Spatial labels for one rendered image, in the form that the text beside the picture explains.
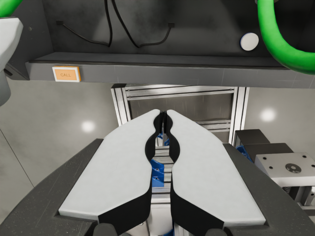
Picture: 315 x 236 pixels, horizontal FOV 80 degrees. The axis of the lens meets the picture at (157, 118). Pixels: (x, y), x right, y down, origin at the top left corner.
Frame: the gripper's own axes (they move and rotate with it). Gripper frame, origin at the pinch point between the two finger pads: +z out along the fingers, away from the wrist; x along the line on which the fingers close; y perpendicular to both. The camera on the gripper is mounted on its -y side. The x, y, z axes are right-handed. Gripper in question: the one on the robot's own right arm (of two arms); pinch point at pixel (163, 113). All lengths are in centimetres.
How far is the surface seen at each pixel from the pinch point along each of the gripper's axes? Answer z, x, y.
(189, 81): 27.7, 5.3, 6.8
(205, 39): 39.7, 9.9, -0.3
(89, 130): 123, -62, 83
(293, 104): 123, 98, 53
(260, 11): 10.4, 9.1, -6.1
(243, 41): 38.2, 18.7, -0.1
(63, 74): 26.5, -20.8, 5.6
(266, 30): 8.2, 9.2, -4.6
